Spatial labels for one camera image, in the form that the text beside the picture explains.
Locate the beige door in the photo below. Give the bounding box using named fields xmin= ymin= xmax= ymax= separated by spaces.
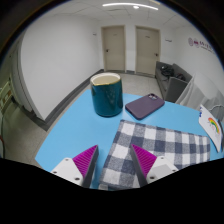
xmin=134 ymin=25 xmax=161 ymax=76
xmin=101 ymin=25 xmax=127 ymax=73

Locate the white rainbow print mouse pad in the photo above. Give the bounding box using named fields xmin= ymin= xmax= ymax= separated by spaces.
xmin=198 ymin=104 xmax=223 ymax=154

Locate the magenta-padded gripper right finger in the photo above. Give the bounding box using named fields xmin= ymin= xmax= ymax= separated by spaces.
xmin=129 ymin=143 xmax=179 ymax=188

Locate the dark teal mug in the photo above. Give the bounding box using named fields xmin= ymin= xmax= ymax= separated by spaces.
xmin=90 ymin=72 xmax=124 ymax=118

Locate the long curved ceiling light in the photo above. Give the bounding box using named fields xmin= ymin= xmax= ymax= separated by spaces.
xmin=101 ymin=2 xmax=160 ymax=12

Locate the wall lettering sign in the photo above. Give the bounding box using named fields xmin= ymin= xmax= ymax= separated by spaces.
xmin=187 ymin=36 xmax=216 ymax=54

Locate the blue white checked towel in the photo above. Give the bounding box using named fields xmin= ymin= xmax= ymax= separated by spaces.
xmin=98 ymin=119 xmax=212 ymax=192

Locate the purple smartphone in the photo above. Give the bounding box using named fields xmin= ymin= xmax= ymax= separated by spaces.
xmin=124 ymin=93 xmax=166 ymax=121

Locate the white cable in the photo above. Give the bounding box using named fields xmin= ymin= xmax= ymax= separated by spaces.
xmin=209 ymin=104 xmax=224 ymax=113

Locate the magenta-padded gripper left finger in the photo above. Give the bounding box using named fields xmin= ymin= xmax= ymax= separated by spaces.
xmin=50 ymin=144 xmax=100 ymax=188

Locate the grey cloth-covered object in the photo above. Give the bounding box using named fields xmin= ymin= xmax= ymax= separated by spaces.
xmin=175 ymin=71 xmax=224 ymax=121

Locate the black bag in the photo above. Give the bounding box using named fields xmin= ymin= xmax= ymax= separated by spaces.
xmin=160 ymin=65 xmax=174 ymax=77

